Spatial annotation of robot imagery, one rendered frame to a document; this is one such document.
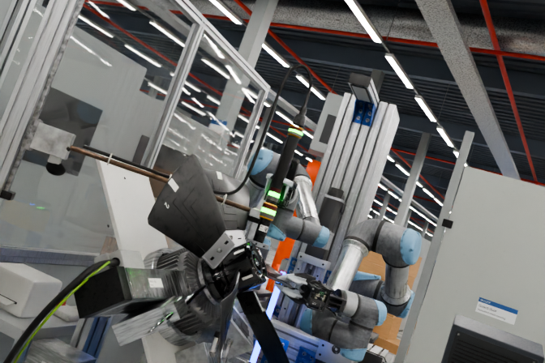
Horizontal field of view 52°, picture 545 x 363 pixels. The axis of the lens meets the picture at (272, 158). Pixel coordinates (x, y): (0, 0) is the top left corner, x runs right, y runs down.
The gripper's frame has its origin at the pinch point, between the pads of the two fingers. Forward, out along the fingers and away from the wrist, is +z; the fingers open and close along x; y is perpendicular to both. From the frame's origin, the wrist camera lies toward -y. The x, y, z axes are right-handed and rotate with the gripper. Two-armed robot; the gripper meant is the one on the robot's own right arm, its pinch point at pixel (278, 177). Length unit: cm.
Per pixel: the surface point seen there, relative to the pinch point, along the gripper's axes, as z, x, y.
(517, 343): -20, -80, 23
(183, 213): 28.2, 14.3, 17.8
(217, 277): 11.8, 4.7, 31.3
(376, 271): -816, -68, 31
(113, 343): -79, 58, 83
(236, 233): 2.3, 5.8, 19.2
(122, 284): 46, 16, 35
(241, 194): -8.9, 10.7, 7.9
